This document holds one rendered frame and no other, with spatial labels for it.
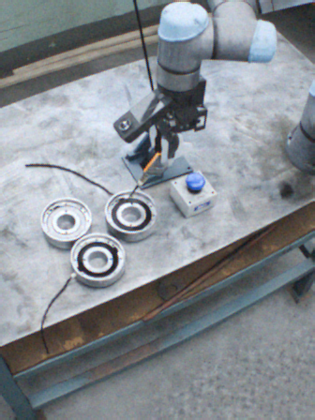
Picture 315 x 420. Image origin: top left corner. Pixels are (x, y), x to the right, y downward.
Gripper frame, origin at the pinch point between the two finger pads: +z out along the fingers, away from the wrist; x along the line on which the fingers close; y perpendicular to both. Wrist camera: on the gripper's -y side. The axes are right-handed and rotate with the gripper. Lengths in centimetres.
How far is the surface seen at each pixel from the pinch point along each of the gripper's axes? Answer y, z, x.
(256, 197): 20.3, 13.2, -9.0
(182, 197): 3.3, 8.7, -4.9
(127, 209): -7.4, 11.0, -1.5
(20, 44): 9, 81, 158
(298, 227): 41, 38, -9
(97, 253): -17.0, 11.1, -8.5
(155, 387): -4, 93, -18
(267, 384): 30, 93, -35
